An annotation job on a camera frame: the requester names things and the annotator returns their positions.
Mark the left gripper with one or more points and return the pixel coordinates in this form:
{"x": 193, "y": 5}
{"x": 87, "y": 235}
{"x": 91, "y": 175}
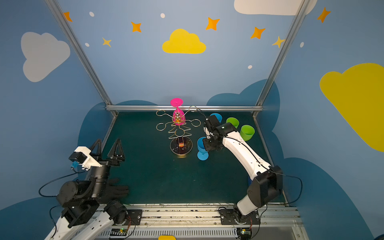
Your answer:
{"x": 106, "y": 162}

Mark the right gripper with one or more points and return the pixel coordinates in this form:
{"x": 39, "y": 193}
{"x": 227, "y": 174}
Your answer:
{"x": 212, "y": 141}

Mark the blue wine glass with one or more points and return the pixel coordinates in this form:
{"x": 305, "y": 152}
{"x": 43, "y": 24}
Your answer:
{"x": 202, "y": 154}
{"x": 218, "y": 116}

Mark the green wine glass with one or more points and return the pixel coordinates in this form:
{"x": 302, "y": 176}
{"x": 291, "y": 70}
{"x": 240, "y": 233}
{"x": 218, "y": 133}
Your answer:
{"x": 247, "y": 132}
{"x": 234, "y": 121}

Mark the pink wine glass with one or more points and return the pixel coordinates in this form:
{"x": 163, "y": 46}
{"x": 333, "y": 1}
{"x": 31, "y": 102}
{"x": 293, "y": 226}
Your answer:
{"x": 178, "y": 116}

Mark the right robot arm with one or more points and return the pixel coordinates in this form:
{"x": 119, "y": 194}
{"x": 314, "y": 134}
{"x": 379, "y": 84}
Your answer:
{"x": 267, "y": 181}

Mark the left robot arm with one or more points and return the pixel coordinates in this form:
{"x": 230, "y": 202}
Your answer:
{"x": 93, "y": 205}

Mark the black glove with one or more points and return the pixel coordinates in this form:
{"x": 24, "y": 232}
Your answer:
{"x": 113, "y": 191}

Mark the left circuit board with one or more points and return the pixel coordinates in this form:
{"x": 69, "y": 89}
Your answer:
{"x": 118, "y": 234}

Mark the circuit board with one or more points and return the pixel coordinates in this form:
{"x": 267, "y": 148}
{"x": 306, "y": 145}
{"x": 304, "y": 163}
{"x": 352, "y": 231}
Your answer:
{"x": 244, "y": 234}
{"x": 118, "y": 234}

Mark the right circuit board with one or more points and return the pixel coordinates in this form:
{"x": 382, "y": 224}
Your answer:
{"x": 244, "y": 234}

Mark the yellow object at bottom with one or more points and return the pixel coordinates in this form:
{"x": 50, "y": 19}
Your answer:
{"x": 166, "y": 238}

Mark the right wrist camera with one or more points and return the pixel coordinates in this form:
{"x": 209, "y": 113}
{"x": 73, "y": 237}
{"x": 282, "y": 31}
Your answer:
{"x": 210, "y": 125}

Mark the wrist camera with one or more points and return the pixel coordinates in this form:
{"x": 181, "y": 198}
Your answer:
{"x": 210, "y": 125}
{"x": 82, "y": 155}

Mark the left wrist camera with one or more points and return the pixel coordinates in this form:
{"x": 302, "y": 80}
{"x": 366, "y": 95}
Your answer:
{"x": 82, "y": 155}

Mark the gold wire glass rack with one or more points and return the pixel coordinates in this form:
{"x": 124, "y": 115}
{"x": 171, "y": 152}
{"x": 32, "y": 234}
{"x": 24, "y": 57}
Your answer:
{"x": 179, "y": 136}

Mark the rear frame bar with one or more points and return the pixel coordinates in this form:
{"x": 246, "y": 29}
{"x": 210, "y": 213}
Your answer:
{"x": 124, "y": 108}

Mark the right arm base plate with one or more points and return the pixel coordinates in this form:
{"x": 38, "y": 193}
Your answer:
{"x": 234, "y": 217}

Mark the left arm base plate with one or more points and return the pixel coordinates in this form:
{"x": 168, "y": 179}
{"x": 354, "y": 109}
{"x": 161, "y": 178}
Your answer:
{"x": 129, "y": 217}

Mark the aluminium rail base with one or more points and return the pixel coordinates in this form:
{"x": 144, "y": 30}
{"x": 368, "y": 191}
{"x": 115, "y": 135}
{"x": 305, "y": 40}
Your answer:
{"x": 202, "y": 222}

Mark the left frame post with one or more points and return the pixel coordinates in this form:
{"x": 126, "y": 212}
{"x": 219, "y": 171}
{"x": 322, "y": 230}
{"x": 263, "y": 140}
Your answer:
{"x": 72, "y": 38}

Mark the frame post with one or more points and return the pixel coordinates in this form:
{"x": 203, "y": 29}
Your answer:
{"x": 290, "y": 37}
{"x": 72, "y": 38}

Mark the right frame post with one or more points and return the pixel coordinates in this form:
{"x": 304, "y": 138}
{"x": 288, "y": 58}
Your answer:
{"x": 290, "y": 37}

